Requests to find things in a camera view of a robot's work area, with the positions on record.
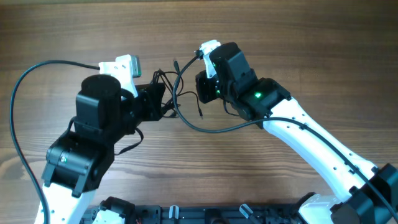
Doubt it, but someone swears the black thin cable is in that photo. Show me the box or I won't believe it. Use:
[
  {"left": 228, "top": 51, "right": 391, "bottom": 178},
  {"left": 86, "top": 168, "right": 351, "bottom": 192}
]
[{"left": 164, "top": 90, "right": 204, "bottom": 120}]

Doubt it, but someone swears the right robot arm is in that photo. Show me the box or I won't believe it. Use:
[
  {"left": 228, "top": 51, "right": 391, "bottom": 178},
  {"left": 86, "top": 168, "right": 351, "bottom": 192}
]
[{"left": 196, "top": 40, "right": 397, "bottom": 223}]

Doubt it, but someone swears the black USB cable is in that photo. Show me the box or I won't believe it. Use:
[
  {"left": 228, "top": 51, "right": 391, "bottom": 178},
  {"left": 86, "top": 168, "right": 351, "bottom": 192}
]
[{"left": 150, "top": 57, "right": 185, "bottom": 119}]

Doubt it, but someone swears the right camera black cable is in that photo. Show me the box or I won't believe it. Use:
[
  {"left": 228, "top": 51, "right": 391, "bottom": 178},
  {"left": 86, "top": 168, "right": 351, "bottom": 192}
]
[{"left": 172, "top": 52, "right": 398, "bottom": 218}]

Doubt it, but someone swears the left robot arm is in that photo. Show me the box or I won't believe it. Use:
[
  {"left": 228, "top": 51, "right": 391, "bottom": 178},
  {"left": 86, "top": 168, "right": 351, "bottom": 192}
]
[{"left": 35, "top": 75, "right": 165, "bottom": 223}]

